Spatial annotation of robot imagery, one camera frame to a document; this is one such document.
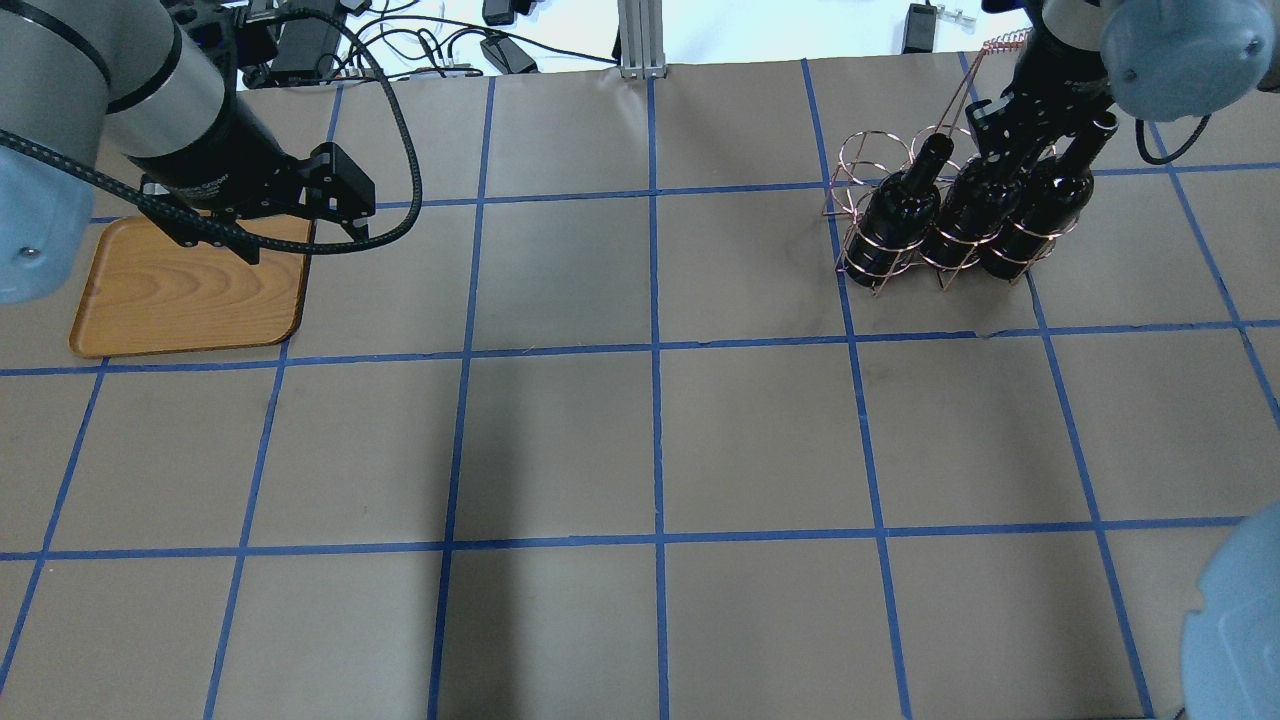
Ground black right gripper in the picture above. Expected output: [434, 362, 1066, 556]
[965, 40, 1114, 176]

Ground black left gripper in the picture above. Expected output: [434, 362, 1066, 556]
[143, 142, 378, 251]

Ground dark wine bottle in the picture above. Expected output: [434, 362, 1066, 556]
[844, 132, 955, 291]
[979, 111, 1117, 282]
[919, 152, 1024, 272]

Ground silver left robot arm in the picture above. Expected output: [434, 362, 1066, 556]
[3, 1, 379, 304]

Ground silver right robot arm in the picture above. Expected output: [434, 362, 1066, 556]
[965, 1, 1279, 167]

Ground wooden tray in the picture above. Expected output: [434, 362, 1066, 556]
[68, 217, 310, 359]

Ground black power adapter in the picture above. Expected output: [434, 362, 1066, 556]
[479, 35, 540, 76]

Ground copper wire bottle basket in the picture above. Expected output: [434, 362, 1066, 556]
[828, 28, 1117, 293]

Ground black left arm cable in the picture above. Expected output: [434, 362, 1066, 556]
[0, 8, 424, 265]

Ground aluminium frame post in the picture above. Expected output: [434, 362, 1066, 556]
[616, 0, 668, 79]

